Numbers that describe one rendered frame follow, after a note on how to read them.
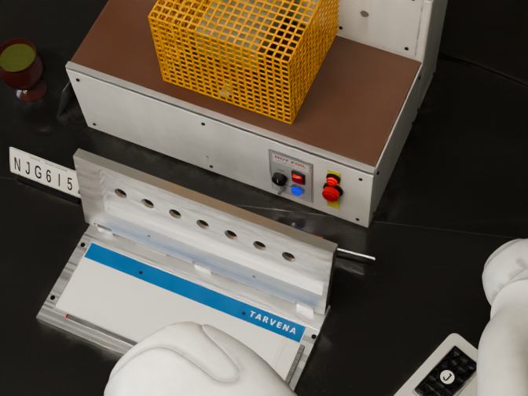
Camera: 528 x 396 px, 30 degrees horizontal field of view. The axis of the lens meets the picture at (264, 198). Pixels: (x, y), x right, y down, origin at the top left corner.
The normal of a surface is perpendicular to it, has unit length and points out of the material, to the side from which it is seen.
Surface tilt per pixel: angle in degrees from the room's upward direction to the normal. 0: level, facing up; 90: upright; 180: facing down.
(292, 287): 79
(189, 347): 31
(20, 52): 0
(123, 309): 0
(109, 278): 0
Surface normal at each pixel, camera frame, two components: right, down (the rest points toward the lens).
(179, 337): 0.00, -0.87
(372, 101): -0.05, -0.47
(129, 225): -0.40, 0.71
